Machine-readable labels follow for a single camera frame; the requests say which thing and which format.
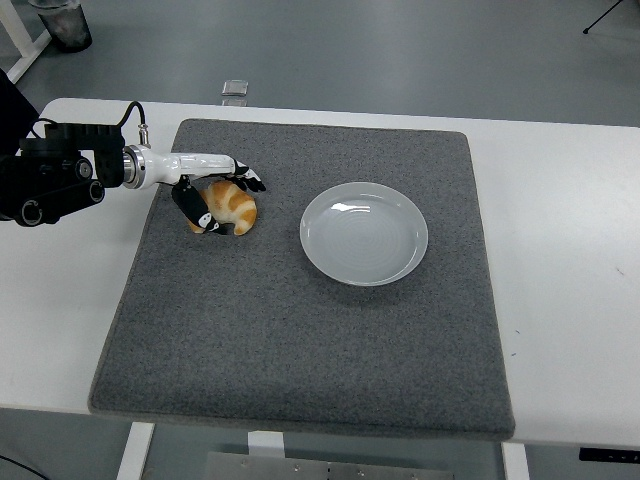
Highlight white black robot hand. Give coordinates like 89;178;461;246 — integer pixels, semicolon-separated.
141;149;268;236

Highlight golden croissant bread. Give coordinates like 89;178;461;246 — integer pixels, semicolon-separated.
188;180;259;236

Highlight pale grey round plate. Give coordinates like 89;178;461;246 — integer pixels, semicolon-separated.
299;181;430;288

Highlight grey metal plate with screws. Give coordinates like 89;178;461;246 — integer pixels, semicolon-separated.
203;451;455;480

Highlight black waste bin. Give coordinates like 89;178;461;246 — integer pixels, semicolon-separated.
28;0;94;54

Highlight grey felt mat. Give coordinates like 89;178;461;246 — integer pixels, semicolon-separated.
87;118;517;442

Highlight black tripod leg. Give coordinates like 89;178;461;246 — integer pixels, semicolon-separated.
582;0;640;35

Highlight black table control panel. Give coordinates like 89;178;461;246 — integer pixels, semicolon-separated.
578;448;640;462

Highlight white table frame leg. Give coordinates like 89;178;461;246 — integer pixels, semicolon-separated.
0;0;54;86

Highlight white table bracket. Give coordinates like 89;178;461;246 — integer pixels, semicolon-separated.
247;430;286;459

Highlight thin black floor cable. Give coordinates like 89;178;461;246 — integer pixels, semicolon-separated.
0;453;46;480

